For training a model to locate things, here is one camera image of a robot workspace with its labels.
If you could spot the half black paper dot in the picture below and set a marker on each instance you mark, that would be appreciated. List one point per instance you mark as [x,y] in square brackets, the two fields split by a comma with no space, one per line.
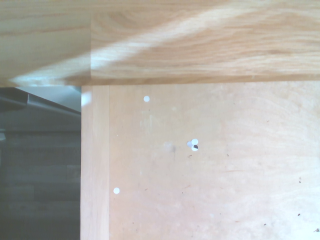
[195,148]

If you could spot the black dishwasher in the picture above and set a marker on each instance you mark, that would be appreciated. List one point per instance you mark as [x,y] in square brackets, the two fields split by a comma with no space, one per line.
[50,117]

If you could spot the white paper dot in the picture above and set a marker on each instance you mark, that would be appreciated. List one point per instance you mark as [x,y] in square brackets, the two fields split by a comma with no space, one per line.
[189,144]
[146,99]
[194,141]
[116,191]

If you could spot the large wooden drawer white front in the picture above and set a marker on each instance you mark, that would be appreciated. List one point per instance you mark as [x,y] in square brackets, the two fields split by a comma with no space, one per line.
[200,187]

